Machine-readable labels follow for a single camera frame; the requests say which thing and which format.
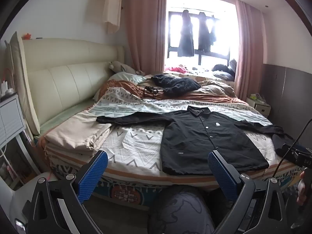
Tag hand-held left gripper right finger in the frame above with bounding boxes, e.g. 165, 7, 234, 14
207, 150, 296, 234

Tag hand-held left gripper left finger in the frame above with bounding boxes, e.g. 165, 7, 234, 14
22, 150, 109, 234

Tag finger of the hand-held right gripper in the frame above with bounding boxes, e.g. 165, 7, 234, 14
282, 144, 312, 154

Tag black button shirt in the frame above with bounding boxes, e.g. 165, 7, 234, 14
96, 105, 296, 176

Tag red clothes pile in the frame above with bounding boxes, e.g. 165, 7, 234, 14
165, 65, 193, 74

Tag person's right hand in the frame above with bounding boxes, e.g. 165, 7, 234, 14
297, 169, 312, 206

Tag folded beige sheet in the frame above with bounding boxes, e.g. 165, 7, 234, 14
45, 110, 113, 155

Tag small white bedside cabinet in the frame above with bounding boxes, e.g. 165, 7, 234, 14
246, 95, 271, 114

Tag patterned white teal blanket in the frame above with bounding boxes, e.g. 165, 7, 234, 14
46, 87, 301, 200

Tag person's leg grey patterned pants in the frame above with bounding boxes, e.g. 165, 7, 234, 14
147, 185, 215, 234

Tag orange beige duvet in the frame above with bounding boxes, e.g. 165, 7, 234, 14
99, 73, 246, 104

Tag cream leather bed headboard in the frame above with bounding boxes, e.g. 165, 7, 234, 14
10, 32, 126, 136

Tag white nightstand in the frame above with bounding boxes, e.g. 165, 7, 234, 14
0, 94, 37, 191

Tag light green pillow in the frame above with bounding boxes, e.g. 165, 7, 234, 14
108, 72, 147, 84

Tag dark grey pillow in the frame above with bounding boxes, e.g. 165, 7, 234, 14
213, 59, 237, 80

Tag black knitted sweater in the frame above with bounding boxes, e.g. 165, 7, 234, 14
151, 74, 201, 97

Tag grey plush toy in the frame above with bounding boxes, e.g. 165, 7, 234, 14
108, 60, 145, 75

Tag black framed window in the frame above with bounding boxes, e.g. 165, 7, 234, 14
167, 0, 238, 66

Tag dark hanging jacket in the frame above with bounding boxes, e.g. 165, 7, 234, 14
177, 10, 195, 57
198, 12, 217, 53

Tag beige hanging cloth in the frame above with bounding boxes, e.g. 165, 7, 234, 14
102, 0, 122, 33

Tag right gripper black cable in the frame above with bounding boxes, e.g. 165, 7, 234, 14
271, 118, 312, 177

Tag white charging cable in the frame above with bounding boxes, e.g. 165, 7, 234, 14
0, 119, 8, 164

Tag thin black cable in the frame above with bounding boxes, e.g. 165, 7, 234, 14
129, 85, 162, 103

